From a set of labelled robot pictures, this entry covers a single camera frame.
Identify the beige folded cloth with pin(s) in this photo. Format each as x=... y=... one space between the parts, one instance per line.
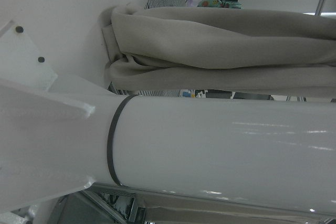
x=210 y=45

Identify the colourful patterned cloth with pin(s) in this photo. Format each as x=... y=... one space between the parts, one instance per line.
x=231 y=4

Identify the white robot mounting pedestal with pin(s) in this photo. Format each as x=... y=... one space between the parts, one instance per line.
x=210 y=142

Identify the aluminium enclosure frame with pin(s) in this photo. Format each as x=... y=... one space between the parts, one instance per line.
x=105 y=203

